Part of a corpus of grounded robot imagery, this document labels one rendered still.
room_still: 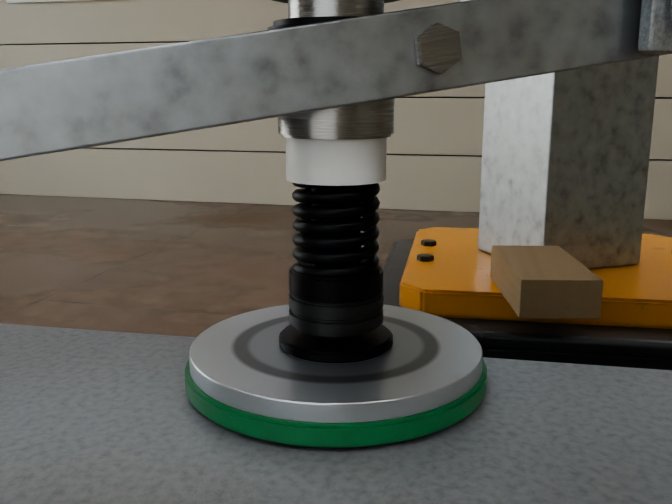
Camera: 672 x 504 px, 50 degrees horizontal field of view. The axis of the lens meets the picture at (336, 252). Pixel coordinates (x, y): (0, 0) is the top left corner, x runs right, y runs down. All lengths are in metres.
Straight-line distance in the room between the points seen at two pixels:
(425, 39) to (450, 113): 6.00
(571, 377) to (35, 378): 0.41
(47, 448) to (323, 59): 0.29
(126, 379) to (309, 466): 0.19
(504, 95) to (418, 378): 0.80
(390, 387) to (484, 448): 0.07
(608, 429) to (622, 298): 0.56
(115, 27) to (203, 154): 1.45
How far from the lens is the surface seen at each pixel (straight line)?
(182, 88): 0.44
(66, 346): 0.66
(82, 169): 7.69
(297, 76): 0.44
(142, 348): 0.64
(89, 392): 0.56
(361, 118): 0.47
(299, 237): 0.50
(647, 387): 0.58
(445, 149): 6.46
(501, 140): 1.22
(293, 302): 0.51
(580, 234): 1.17
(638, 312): 1.06
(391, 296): 1.13
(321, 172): 0.47
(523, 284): 0.91
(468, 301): 1.03
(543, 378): 0.58
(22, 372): 0.61
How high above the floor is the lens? 1.05
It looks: 13 degrees down
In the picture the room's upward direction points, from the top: straight up
